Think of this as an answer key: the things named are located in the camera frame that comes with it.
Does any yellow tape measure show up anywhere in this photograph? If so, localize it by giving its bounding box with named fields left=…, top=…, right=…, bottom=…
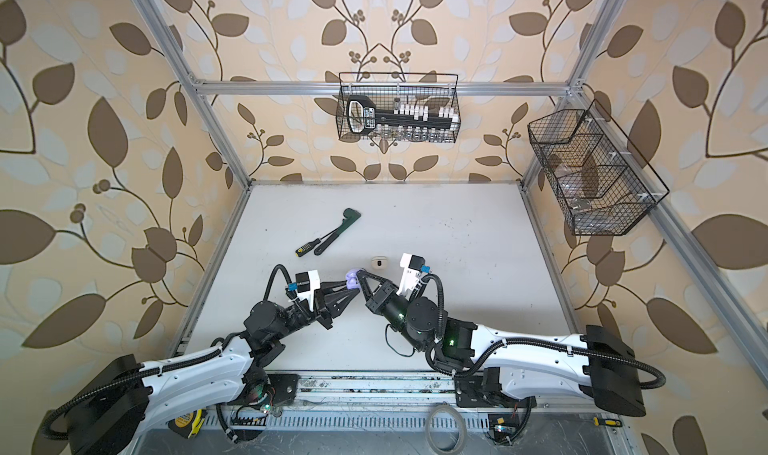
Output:
left=168, top=409, right=207, bottom=439

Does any black yellow screwdriver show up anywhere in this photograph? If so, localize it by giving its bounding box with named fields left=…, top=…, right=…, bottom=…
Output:
left=295, top=238, right=322, bottom=258

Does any green pipe wrench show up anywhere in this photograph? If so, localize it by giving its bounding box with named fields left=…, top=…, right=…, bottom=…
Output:
left=313, top=208, right=361, bottom=256

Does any wire basket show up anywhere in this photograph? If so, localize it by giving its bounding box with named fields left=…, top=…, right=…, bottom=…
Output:
left=335, top=70, right=462, bottom=144
left=527, top=100, right=670, bottom=236

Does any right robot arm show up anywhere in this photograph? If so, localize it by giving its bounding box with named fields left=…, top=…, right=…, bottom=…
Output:
left=355, top=270, right=667, bottom=417

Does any purple round charging case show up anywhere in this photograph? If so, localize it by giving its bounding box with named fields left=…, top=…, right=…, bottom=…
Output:
left=345, top=269, right=360, bottom=290

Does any small yellow screwdriver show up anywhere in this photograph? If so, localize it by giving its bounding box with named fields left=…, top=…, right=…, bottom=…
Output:
left=593, top=417, right=623, bottom=428

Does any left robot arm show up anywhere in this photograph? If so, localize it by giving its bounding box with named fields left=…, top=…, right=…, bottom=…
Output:
left=38, top=271, right=360, bottom=454

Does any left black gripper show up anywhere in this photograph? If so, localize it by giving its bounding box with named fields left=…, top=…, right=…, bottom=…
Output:
left=271, top=279, right=354, bottom=344

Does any right wire basket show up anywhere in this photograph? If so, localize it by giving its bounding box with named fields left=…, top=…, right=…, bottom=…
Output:
left=527, top=100, right=670, bottom=236

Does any cream earbud charging case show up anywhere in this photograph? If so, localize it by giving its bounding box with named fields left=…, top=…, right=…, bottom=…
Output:
left=371, top=256, right=389, bottom=270

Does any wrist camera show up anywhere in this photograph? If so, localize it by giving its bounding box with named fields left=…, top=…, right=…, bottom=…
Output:
left=287, top=270, right=321, bottom=313
left=397, top=253, right=430, bottom=296

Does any black tool in basket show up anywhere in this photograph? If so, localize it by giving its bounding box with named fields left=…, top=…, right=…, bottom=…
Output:
left=341, top=95, right=461, bottom=135

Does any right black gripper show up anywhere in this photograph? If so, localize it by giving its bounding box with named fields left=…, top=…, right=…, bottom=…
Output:
left=362, top=270, right=427, bottom=355

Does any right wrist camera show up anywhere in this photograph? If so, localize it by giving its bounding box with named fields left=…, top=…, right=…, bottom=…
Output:
left=397, top=253, right=430, bottom=296

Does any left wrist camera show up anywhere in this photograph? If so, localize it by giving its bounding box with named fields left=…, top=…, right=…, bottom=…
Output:
left=287, top=270, right=321, bottom=313

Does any back wire basket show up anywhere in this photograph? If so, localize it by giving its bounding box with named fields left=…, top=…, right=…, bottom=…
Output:
left=335, top=70, right=462, bottom=144

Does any white tape roll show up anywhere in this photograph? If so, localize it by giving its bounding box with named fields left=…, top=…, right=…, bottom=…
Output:
left=424, top=403, right=468, bottom=455

